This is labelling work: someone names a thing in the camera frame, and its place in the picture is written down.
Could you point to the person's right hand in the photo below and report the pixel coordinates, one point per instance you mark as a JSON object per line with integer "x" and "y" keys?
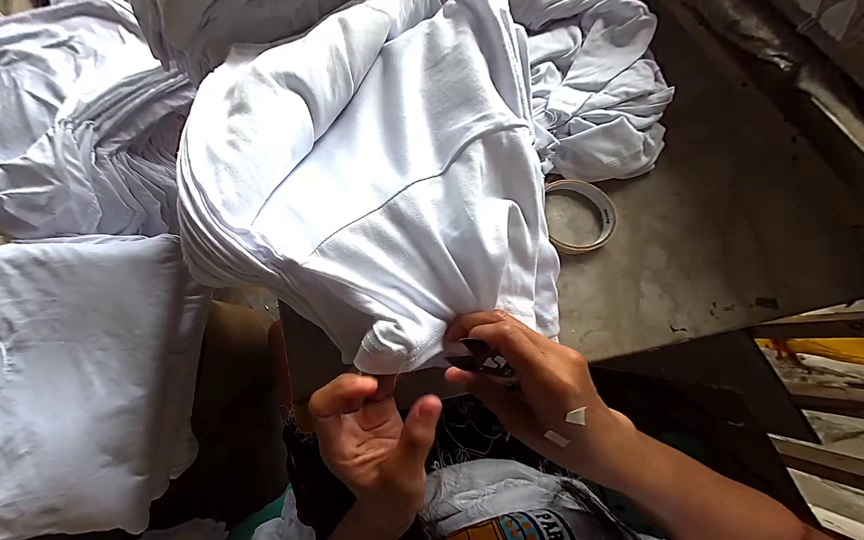
{"x": 552, "y": 382}

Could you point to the person's left hand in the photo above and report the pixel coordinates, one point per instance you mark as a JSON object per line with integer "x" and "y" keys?
{"x": 376, "y": 450}

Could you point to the person's right fingers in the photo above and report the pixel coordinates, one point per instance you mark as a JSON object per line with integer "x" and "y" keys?
{"x": 471, "y": 321}

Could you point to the person's left index finger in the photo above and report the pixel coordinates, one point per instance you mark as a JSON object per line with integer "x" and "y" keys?
{"x": 338, "y": 396}

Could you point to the person's right index finger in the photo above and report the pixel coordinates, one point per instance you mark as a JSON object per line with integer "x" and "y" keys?
{"x": 511, "y": 339}

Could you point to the person's left thumb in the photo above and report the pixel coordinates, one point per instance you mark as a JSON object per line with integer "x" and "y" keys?
{"x": 421, "y": 427}

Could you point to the person's left fingers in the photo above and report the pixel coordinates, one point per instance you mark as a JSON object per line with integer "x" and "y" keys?
{"x": 385, "y": 385}

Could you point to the person's right thumb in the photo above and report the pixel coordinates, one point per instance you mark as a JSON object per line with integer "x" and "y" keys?
{"x": 484, "y": 388}

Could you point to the black thread snips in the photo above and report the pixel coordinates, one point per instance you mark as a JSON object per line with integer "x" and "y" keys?
{"x": 481, "y": 360}

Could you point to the white long-seamed shirt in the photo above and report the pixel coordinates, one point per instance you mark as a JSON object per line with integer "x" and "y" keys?
{"x": 417, "y": 180}

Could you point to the person's left forearm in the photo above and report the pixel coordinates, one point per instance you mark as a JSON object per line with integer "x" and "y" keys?
{"x": 376, "y": 521}

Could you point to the person's right forearm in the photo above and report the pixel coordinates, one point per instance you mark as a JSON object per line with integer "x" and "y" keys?
{"x": 702, "y": 480}

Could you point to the small white tape piece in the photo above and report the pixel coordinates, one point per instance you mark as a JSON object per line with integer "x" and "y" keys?
{"x": 556, "y": 438}
{"x": 576, "y": 415}

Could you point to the person's body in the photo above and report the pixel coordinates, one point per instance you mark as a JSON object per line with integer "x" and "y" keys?
{"x": 507, "y": 495}

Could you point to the roll of tape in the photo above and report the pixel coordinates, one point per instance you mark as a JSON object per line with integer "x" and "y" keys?
{"x": 606, "y": 217}

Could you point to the stack of white garments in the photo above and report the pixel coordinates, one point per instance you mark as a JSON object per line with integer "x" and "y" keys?
{"x": 214, "y": 225}

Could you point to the grey table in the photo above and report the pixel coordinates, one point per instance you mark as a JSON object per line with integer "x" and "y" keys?
{"x": 724, "y": 225}

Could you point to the stack of folded white T-shirts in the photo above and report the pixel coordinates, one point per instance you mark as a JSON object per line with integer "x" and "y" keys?
{"x": 87, "y": 375}

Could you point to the pile of crumpled white garments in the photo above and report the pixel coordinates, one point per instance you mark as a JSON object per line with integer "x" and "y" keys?
{"x": 597, "y": 97}

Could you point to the yellow cloth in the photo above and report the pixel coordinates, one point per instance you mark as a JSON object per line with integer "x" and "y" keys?
{"x": 844, "y": 351}

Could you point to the wooden slatted rack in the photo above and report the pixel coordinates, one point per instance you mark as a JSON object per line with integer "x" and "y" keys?
{"x": 844, "y": 397}

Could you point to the bundle of greyish white garments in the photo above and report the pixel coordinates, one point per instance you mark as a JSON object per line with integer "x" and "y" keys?
{"x": 214, "y": 26}

